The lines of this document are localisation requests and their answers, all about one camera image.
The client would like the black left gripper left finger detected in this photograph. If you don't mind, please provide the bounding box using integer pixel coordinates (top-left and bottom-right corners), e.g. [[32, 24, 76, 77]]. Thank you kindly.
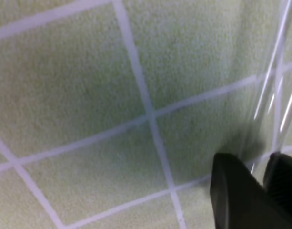
[[210, 153, 292, 229]]

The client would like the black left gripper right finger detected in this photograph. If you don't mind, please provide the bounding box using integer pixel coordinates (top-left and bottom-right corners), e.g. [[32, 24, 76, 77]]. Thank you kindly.
[[263, 152, 292, 214]]

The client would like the clear glass test tube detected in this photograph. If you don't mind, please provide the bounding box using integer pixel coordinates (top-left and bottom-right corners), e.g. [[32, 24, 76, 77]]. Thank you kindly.
[[238, 0, 292, 173]]

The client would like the green grid tablecloth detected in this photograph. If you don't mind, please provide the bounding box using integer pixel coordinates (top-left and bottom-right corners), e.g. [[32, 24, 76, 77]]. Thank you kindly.
[[0, 0, 292, 229]]

